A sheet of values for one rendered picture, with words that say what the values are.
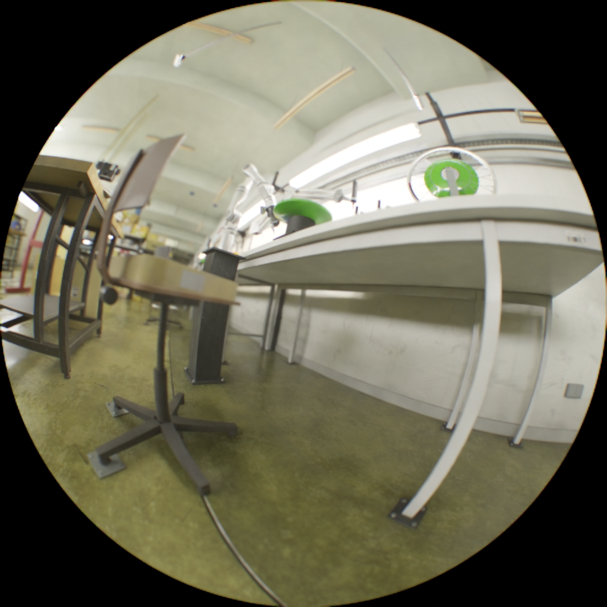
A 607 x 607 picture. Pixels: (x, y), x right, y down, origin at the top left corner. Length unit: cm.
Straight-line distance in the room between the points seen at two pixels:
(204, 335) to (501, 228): 140
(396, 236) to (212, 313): 105
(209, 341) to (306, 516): 104
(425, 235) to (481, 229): 17
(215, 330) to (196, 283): 78
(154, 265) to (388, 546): 88
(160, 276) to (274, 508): 66
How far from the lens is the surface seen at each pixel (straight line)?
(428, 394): 147
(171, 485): 69
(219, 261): 121
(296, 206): 91
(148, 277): 42
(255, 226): 152
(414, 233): 59
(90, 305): 215
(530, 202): 58
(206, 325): 121
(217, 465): 75
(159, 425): 76
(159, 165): 46
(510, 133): 215
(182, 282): 45
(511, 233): 58
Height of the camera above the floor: 57
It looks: 3 degrees up
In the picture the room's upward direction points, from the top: 10 degrees clockwise
